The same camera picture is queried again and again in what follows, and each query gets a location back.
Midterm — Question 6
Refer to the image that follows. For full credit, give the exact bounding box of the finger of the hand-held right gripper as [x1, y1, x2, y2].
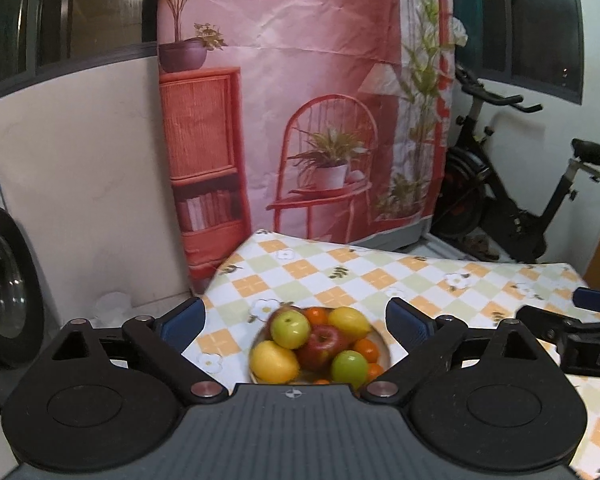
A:
[516, 305, 588, 346]
[572, 287, 600, 315]

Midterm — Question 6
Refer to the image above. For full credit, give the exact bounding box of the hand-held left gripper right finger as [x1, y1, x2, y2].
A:
[362, 297, 559, 405]

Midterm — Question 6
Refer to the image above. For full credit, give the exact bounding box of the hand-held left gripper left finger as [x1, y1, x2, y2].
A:
[50, 296, 230, 406]

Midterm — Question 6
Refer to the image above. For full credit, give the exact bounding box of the beige round plate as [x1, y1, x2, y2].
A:
[249, 306, 392, 386]

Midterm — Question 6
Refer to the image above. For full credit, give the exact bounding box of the yellow lemon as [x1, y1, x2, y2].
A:
[250, 340, 301, 383]
[327, 306, 372, 341]

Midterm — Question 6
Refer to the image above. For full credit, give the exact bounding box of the green apple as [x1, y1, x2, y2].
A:
[330, 350, 370, 386]
[271, 310, 312, 350]

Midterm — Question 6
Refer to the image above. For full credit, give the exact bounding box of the bright red apple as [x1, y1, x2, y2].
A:
[296, 325, 353, 372]

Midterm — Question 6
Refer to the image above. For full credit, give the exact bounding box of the crumpled clear plastic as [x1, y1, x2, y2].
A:
[92, 291, 133, 328]

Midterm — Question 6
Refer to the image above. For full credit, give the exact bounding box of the checkered flower tablecloth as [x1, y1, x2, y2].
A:
[180, 229, 600, 480]

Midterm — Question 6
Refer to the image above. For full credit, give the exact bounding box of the black exercise bike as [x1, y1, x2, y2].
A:
[432, 62, 600, 263]

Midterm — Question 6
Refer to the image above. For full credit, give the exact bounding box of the grey washing machine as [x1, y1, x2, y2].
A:
[0, 145, 61, 411]

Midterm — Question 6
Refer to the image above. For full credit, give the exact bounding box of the pink printed backdrop cloth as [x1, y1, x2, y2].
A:
[157, 0, 455, 295]

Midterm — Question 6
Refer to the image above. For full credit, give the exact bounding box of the dark framed window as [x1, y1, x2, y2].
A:
[452, 0, 583, 106]

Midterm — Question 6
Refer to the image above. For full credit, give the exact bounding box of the dark sliding window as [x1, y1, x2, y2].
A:
[0, 0, 160, 106]

